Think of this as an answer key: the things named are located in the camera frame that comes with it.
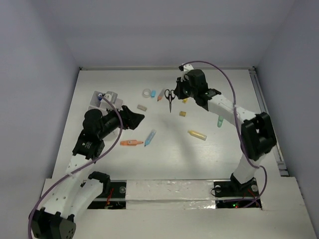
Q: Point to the blue highlighter pen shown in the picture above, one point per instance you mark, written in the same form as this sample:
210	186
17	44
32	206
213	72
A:
150	137

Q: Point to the white compartment organizer box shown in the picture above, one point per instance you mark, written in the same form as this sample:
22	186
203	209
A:
104	104

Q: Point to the grey eraser block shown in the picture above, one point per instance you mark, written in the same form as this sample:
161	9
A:
143	108

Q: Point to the green highlighter pen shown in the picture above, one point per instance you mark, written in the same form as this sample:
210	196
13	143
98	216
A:
220	121

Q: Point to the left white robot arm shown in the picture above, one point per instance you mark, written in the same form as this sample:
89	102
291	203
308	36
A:
70	196

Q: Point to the orange highlighter pen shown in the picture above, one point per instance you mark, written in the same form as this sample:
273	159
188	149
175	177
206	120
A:
131	142

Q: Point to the tan eraser block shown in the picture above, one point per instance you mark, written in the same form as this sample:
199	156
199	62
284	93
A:
183	113

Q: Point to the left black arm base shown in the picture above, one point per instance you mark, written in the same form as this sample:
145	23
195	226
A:
113	196

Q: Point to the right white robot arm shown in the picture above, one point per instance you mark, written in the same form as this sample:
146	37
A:
255	131

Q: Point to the clear tape roll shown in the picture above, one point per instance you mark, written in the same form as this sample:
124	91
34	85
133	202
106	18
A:
147	93

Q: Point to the silver taped front board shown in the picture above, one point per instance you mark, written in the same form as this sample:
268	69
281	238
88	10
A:
169	195

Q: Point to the orange tip clear highlighter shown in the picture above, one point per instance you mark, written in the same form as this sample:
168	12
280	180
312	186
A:
161	94

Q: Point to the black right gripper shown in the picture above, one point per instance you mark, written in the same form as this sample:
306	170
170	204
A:
179	84

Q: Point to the yellow highlighter pen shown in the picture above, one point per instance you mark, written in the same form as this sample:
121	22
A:
197	134

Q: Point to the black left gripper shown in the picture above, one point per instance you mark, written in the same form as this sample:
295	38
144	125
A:
130	120

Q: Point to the black handled scissors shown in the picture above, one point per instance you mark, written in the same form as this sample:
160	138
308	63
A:
169	95

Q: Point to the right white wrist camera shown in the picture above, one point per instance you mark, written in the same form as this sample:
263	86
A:
186	68

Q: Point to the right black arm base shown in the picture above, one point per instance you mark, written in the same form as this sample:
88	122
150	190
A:
230	194

